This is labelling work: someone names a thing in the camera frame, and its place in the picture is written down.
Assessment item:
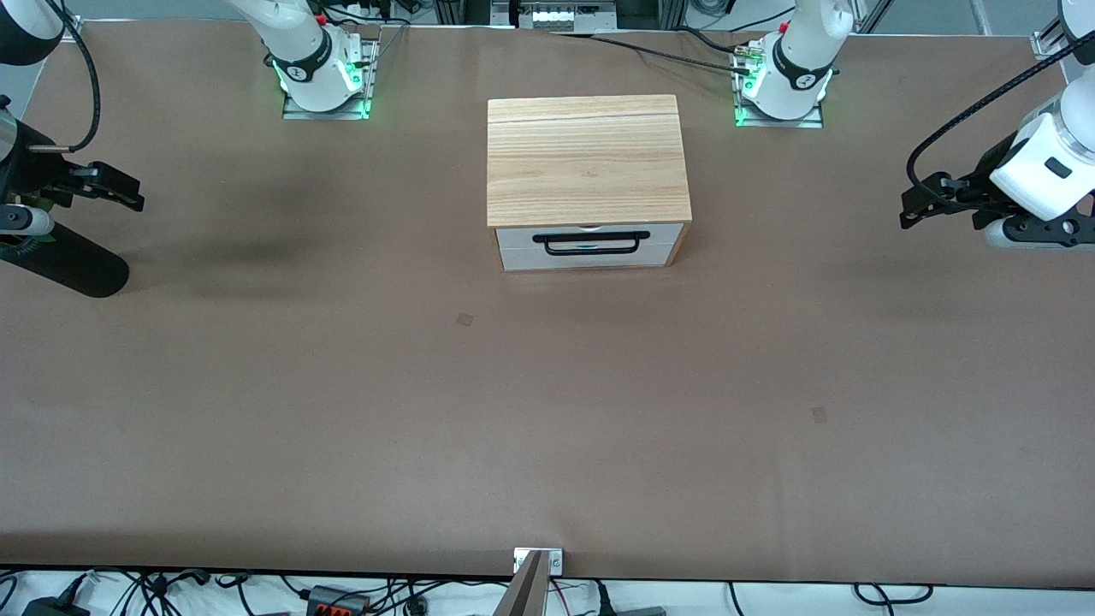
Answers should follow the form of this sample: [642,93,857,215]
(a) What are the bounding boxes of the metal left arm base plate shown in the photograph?
[734,103,824,129]

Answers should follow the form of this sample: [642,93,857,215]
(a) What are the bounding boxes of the aluminium profile frame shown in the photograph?
[432,0,514,27]

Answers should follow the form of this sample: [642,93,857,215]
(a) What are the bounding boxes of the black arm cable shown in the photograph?
[907,34,1095,215]
[30,0,102,153]

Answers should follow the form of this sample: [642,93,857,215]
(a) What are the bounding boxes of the black power strip red switches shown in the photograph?
[306,585,370,616]

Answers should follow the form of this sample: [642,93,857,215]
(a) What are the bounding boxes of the white-fronted wooden drawer with notch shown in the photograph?
[494,224,685,252]

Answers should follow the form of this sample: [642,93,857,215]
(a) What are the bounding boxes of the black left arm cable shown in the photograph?
[907,34,1095,215]

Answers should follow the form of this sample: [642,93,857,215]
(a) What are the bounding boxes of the brown paper table cover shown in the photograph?
[0,19,1095,591]

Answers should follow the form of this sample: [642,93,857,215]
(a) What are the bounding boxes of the thin black table cable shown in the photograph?
[676,26,754,56]

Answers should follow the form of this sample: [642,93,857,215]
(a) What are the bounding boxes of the black metal drawer handle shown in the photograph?
[532,229,651,257]

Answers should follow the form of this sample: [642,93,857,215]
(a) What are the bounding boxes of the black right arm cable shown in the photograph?
[30,0,102,153]

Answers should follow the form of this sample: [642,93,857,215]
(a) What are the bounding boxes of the white terminal block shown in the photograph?
[516,3,593,32]

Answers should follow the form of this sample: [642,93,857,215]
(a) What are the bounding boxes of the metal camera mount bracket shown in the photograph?
[494,548,564,616]

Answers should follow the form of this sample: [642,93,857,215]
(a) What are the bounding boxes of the thick black table cable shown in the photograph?
[547,31,755,78]

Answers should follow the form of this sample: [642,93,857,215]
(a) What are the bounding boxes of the wooden drawer cabinet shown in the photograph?
[486,94,692,273]

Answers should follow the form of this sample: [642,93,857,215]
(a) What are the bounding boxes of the black looped floor cable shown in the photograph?
[851,583,933,605]

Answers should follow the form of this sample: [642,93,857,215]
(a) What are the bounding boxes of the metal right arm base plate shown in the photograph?
[282,38,379,121]

